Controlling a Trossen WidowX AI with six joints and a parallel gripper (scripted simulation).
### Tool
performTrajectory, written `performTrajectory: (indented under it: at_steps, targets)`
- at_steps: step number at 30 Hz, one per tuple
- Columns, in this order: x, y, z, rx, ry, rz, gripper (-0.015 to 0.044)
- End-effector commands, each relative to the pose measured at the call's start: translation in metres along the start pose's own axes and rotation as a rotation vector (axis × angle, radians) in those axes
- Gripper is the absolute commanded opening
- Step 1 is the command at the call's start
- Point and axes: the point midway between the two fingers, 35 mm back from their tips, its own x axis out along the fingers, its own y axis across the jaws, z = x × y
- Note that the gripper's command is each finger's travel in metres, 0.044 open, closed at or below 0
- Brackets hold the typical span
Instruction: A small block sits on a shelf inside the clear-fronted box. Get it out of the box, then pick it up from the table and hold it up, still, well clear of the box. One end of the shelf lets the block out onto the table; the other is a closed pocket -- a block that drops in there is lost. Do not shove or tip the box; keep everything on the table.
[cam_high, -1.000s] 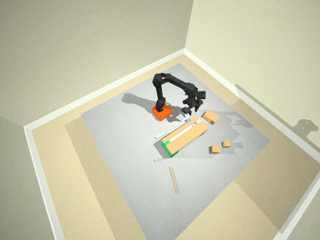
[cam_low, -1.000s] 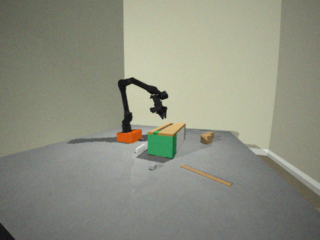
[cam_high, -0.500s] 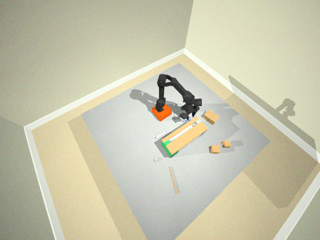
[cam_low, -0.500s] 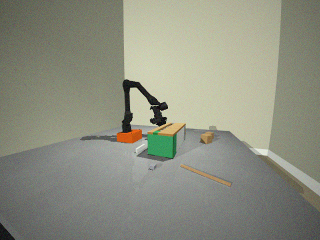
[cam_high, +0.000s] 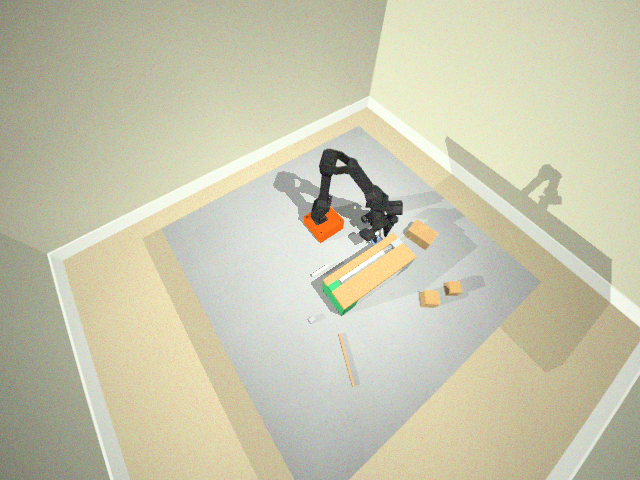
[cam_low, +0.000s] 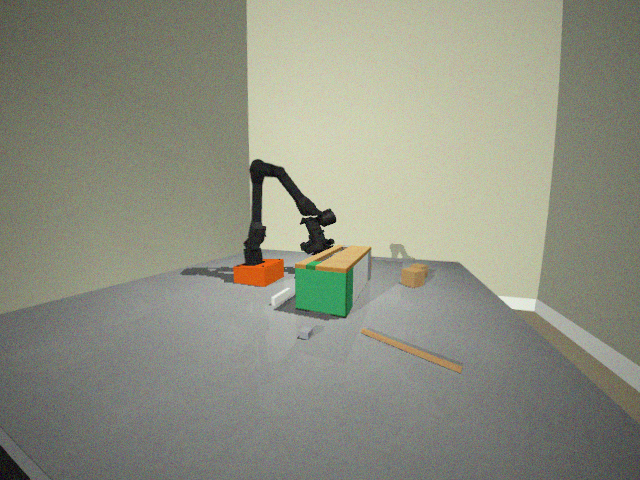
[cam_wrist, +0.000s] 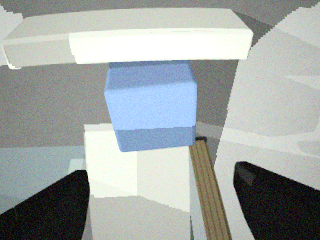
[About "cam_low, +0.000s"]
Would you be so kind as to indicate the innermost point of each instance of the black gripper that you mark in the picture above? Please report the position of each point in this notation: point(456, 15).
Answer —
point(320, 243)

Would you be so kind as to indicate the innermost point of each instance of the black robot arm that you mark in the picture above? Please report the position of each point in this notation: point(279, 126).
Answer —
point(259, 169)

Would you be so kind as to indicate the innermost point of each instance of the tan wooden stick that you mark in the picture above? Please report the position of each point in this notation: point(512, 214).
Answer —
point(411, 350)

